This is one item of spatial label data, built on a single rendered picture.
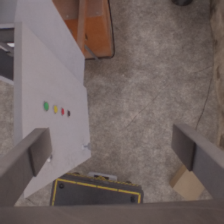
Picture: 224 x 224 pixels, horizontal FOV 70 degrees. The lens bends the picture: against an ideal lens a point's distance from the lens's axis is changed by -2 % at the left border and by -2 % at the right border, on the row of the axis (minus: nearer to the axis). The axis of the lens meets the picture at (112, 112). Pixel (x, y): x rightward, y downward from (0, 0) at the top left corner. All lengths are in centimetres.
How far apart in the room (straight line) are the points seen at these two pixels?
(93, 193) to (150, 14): 178
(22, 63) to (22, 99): 8
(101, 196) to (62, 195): 30
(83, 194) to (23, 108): 106
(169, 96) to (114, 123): 60
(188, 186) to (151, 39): 142
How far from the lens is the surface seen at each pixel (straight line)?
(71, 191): 140
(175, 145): 17
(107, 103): 162
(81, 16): 123
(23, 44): 46
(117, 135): 158
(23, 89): 42
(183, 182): 155
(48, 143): 17
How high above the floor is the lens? 158
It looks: 81 degrees down
